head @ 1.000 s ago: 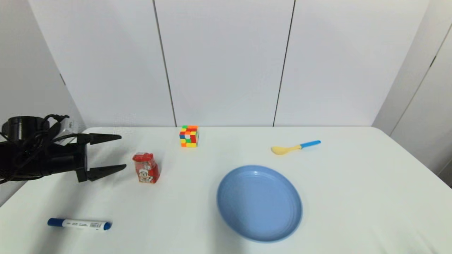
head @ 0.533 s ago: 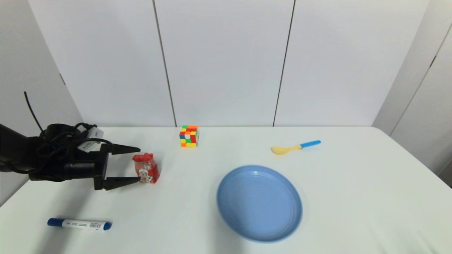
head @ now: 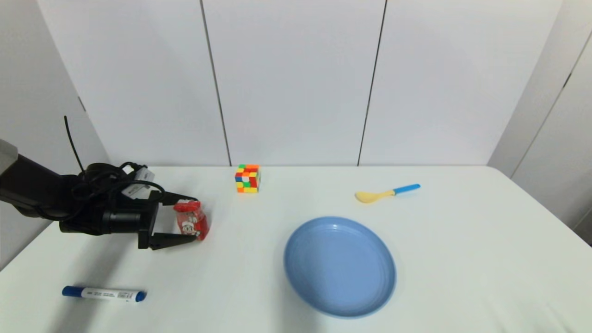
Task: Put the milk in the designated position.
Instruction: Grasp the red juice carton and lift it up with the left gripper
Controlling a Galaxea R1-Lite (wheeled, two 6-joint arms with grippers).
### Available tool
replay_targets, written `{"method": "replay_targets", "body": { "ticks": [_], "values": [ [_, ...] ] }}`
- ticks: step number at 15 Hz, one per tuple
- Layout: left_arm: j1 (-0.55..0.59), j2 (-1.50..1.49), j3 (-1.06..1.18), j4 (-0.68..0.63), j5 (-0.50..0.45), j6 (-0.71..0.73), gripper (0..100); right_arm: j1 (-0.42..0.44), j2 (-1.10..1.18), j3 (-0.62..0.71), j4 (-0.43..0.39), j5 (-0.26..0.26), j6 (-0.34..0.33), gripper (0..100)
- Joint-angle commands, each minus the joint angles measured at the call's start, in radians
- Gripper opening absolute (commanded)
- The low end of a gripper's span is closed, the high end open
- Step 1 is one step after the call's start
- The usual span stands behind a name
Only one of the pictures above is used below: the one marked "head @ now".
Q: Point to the red milk carton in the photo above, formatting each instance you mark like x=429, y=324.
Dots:
x=190, y=222

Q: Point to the white marker with blue cap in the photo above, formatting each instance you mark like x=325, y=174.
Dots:
x=104, y=294

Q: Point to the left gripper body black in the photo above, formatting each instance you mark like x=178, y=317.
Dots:
x=127, y=222

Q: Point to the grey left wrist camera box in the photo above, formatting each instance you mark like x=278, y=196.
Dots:
x=138, y=182

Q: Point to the blue plastic plate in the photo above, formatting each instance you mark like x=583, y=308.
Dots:
x=340, y=268

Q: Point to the multicoloured puzzle cube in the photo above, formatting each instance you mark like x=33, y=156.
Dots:
x=248, y=179

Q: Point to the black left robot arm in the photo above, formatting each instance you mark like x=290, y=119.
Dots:
x=32, y=187

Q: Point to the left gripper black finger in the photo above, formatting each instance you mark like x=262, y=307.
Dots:
x=173, y=199
x=171, y=240

